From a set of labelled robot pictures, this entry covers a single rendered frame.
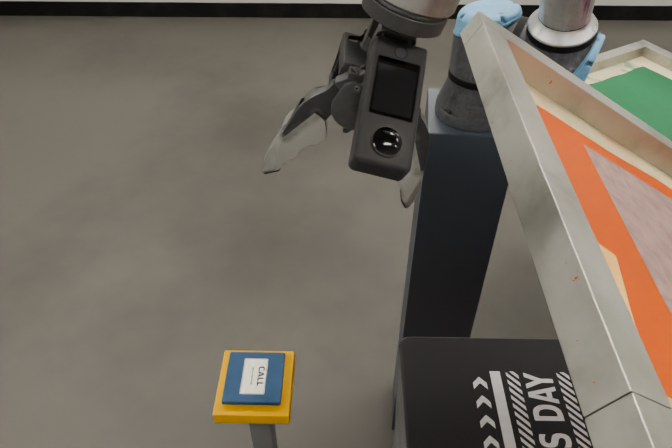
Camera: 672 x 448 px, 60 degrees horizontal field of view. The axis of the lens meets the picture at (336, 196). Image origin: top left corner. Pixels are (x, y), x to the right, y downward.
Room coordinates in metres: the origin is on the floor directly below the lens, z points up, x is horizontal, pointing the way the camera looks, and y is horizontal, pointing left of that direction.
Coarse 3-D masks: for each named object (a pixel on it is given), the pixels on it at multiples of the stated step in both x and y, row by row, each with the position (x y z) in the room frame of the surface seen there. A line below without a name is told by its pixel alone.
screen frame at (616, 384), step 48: (480, 48) 0.65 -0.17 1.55; (528, 48) 0.71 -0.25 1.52; (480, 96) 0.57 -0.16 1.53; (528, 96) 0.54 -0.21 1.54; (576, 96) 0.69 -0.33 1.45; (528, 144) 0.44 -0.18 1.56; (624, 144) 0.69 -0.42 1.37; (528, 192) 0.39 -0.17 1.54; (528, 240) 0.34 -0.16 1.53; (576, 240) 0.32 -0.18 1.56; (576, 288) 0.27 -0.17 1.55; (576, 336) 0.24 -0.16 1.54; (624, 336) 0.23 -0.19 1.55; (576, 384) 0.21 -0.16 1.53; (624, 384) 0.19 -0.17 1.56; (624, 432) 0.17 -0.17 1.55
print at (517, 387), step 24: (480, 384) 0.56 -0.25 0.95; (504, 384) 0.56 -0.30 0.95; (528, 384) 0.56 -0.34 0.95; (552, 384) 0.56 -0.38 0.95; (480, 408) 0.52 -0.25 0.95; (504, 408) 0.52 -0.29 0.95; (528, 408) 0.52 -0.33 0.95; (552, 408) 0.52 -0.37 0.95; (576, 408) 0.52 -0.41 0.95; (480, 432) 0.47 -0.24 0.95; (504, 432) 0.47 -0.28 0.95; (528, 432) 0.47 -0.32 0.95; (552, 432) 0.47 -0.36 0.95; (576, 432) 0.47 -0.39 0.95
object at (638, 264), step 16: (592, 224) 0.42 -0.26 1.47; (608, 240) 0.41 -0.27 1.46; (624, 240) 0.43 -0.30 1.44; (624, 256) 0.40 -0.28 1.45; (640, 256) 0.41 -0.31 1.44; (656, 256) 0.43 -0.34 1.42; (624, 272) 0.37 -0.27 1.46; (640, 272) 0.38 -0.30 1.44; (656, 272) 0.40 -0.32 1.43; (640, 288) 0.35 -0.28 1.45; (656, 288) 0.37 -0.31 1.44; (640, 304) 0.33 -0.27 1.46; (656, 304) 0.34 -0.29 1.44; (640, 320) 0.31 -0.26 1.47; (656, 320) 0.32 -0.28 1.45; (640, 336) 0.29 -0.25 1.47; (656, 336) 0.30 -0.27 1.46; (656, 352) 0.28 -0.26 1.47; (656, 368) 0.26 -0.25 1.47
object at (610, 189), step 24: (552, 120) 0.62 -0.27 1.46; (576, 144) 0.59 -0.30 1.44; (576, 168) 0.53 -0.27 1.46; (600, 168) 0.57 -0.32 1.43; (624, 168) 0.61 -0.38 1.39; (576, 192) 0.47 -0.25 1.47; (600, 192) 0.50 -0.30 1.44; (624, 192) 0.54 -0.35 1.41; (648, 192) 0.58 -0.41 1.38; (600, 216) 0.45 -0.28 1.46; (624, 216) 0.48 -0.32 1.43; (648, 216) 0.51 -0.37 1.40; (648, 240) 0.45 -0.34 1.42
